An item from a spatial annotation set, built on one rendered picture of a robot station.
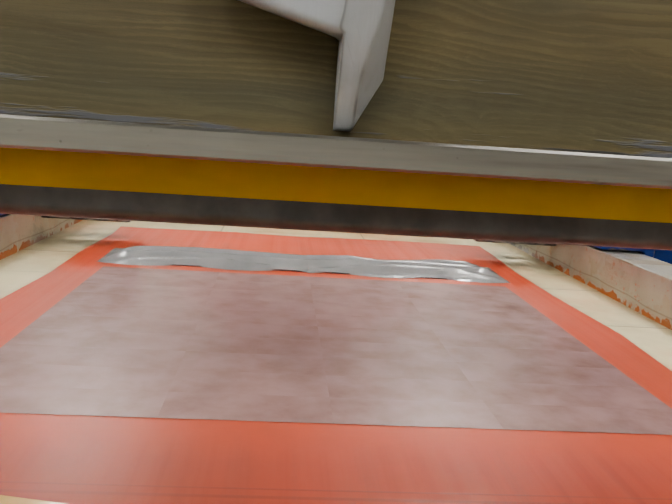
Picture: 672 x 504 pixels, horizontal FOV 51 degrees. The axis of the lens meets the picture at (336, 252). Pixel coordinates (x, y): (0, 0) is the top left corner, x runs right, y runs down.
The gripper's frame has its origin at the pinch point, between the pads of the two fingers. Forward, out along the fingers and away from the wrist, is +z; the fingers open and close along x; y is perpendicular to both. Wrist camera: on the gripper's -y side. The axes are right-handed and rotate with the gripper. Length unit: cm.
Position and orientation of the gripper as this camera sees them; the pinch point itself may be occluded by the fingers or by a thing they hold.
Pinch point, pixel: (360, 94)
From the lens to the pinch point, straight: 26.3
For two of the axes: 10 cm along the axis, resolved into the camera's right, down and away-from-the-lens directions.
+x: 0.7, 1.8, -9.8
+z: -0.7, 9.8, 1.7
